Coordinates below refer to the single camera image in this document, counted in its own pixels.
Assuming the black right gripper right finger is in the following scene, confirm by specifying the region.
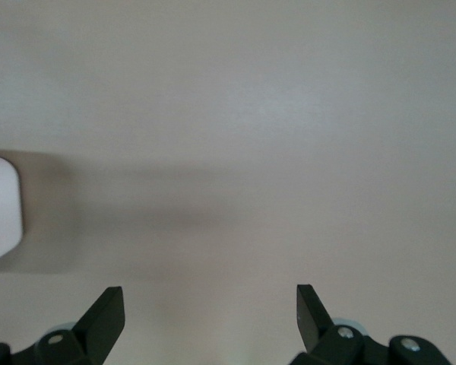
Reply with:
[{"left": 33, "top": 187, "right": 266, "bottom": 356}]
[{"left": 290, "top": 284, "right": 453, "bottom": 365}]

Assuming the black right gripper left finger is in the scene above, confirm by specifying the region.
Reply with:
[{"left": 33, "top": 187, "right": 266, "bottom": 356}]
[{"left": 0, "top": 287, "right": 127, "bottom": 365}]

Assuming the pink plastic storage box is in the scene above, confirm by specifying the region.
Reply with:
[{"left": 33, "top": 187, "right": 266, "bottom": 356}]
[{"left": 0, "top": 154, "right": 24, "bottom": 271}]

